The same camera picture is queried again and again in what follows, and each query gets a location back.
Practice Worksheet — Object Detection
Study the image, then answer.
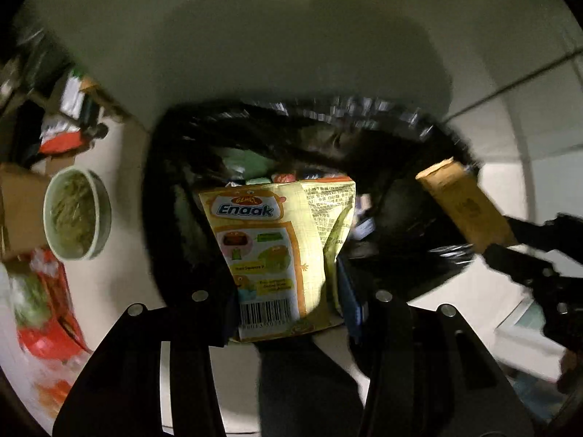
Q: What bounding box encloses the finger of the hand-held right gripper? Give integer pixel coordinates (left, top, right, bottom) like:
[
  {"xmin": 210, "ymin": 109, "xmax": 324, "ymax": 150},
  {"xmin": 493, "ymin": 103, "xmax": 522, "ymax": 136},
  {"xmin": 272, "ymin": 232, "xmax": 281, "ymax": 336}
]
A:
[
  {"xmin": 484, "ymin": 243, "xmax": 554, "ymax": 288},
  {"xmin": 501, "ymin": 217, "xmax": 554, "ymax": 249}
]

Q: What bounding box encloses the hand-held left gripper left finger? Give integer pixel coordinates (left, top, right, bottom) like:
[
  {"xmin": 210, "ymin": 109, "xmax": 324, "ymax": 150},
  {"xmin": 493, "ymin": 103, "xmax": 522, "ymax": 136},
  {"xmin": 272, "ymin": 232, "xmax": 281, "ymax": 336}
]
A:
[{"xmin": 52, "ymin": 255, "xmax": 240, "ymax": 437}]

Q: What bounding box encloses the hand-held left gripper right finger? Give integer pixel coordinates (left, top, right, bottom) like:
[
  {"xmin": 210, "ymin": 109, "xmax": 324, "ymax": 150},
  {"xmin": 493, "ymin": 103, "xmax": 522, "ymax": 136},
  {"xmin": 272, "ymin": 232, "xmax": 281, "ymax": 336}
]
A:
[{"xmin": 337, "ymin": 261, "xmax": 533, "ymax": 437}]

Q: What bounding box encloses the brown cardboard packet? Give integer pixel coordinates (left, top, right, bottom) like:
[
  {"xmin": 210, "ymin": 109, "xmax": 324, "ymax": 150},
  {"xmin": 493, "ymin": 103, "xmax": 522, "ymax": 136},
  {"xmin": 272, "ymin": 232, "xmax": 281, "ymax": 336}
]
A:
[{"xmin": 415, "ymin": 157, "xmax": 517, "ymax": 253}]

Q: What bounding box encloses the yellow snack packet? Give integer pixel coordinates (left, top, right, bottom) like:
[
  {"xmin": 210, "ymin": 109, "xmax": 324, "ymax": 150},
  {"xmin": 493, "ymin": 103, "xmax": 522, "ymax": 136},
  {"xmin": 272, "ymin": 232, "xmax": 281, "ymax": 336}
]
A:
[{"xmin": 199, "ymin": 180, "xmax": 357, "ymax": 343}]

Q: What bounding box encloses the black trash bag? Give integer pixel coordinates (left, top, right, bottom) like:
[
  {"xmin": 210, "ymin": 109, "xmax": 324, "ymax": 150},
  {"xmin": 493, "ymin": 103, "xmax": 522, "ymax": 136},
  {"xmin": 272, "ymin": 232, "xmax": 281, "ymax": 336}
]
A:
[{"xmin": 143, "ymin": 95, "xmax": 484, "ymax": 324}]

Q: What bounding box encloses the red printed snack packet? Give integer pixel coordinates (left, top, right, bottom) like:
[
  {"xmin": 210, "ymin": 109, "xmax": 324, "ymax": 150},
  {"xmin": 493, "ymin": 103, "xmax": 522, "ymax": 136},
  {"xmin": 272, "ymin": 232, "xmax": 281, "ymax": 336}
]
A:
[{"xmin": 13, "ymin": 248, "xmax": 94, "ymax": 365}]

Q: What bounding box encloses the green bowl of noodles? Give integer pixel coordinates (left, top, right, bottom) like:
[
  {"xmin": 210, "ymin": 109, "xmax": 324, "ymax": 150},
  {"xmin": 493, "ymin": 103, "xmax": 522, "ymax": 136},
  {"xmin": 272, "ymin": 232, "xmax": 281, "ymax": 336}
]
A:
[{"xmin": 43, "ymin": 168, "xmax": 112, "ymax": 261}]

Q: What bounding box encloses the light green packet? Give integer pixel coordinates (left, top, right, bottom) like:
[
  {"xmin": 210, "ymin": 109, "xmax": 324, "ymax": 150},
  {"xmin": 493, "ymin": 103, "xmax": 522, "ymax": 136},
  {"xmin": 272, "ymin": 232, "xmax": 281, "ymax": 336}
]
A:
[{"xmin": 219, "ymin": 147, "xmax": 270, "ymax": 184}]

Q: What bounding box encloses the brown cardboard box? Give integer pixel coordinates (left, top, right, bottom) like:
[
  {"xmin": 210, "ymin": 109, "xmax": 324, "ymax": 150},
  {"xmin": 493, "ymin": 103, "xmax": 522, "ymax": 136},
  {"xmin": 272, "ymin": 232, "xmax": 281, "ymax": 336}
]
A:
[{"xmin": 0, "ymin": 162, "xmax": 51, "ymax": 260}]

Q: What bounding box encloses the red orange packet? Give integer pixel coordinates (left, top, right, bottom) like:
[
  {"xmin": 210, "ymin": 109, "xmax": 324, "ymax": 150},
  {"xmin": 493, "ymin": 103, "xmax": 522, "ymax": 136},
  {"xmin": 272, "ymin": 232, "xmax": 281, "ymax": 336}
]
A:
[{"xmin": 39, "ymin": 128, "xmax": 88, "ymax": 155}]

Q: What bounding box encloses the white box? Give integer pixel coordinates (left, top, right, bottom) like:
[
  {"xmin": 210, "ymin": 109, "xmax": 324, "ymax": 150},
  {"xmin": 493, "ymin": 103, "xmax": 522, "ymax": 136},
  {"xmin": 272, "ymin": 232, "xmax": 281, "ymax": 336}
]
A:
[{"xmin": 58, "ymin": 69, "xmax": 93, "ymax": 120}]

